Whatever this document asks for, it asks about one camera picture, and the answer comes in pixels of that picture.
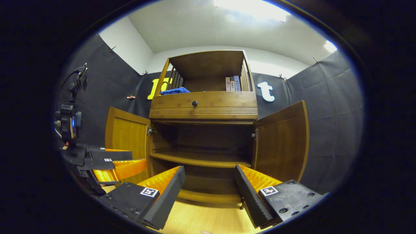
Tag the small ceiling light panel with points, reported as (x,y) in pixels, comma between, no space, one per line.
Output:
(330,46)

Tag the wooden double-door shoe cabinet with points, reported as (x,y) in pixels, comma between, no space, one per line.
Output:
(208,65)

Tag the wooden inner cabinet shelf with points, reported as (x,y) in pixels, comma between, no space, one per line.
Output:
(201,159)

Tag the metal door hinge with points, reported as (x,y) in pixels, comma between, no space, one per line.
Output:
(150,130)
(253,135)

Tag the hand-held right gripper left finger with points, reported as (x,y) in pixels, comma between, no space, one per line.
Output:
(167,198)

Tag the wooden shoe cabinet door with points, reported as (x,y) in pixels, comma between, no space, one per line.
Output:
(282,143)
(128,133)

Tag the blue folded towel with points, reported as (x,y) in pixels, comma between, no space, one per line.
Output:
(175,91)

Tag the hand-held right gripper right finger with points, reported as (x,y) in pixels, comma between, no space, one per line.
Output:
(252,201)

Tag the grey spine book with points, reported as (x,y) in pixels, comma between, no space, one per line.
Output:
(232,83)

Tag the large ceiling light panel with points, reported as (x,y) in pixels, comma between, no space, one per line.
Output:
(252,8)

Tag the wooden cabinet drawer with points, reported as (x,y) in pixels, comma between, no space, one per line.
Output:
(224,104)

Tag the black backdrop cloth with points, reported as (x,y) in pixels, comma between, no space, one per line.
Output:
(325,113)

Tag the pink spine book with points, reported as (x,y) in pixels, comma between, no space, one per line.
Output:
(227,84)

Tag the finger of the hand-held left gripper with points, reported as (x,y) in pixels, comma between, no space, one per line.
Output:
(97,164)
(113,155)

